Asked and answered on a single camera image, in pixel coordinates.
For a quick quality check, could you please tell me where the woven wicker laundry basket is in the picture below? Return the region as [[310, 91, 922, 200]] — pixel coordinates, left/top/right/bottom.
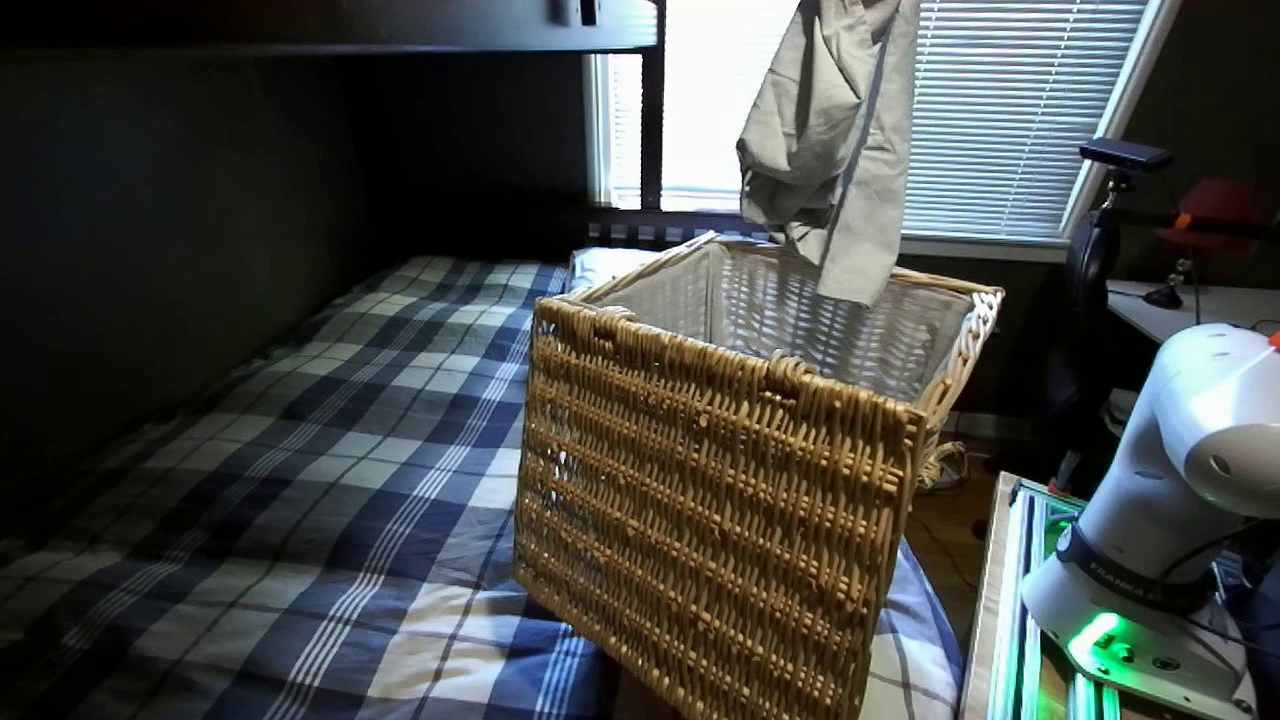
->
[[513, 231, 1011, 720]]

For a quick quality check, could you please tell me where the grey pillow case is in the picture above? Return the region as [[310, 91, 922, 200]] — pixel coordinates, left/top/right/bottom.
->
[[732, 0, 925, 307]]

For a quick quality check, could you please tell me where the bright white pillow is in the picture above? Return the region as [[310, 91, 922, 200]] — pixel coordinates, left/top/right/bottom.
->
[[568, 242, 678, 300]]

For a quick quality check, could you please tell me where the beige fabric basket liner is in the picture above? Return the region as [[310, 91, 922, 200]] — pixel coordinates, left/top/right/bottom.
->
[[585, 235, 989, 408]]

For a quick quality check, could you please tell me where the blue plaid bed sheet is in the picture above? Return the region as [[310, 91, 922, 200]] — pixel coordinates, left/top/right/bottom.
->
[[0, 251, 967, 720]]

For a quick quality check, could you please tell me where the white desk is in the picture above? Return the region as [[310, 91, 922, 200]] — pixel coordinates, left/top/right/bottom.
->
[[1099, 276, 1280, 350]]

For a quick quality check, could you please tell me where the red desk lamp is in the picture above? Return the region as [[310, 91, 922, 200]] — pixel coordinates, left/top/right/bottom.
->
[[1152, 177, 1275, 264]]

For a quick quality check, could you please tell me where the dark bunk bed frame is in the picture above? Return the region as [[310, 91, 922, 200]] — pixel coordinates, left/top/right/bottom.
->
[[0, 0, 833, 291]]

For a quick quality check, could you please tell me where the black camera stand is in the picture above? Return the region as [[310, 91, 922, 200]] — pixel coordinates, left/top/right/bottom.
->
[[1051, 136, 1176, 431]]

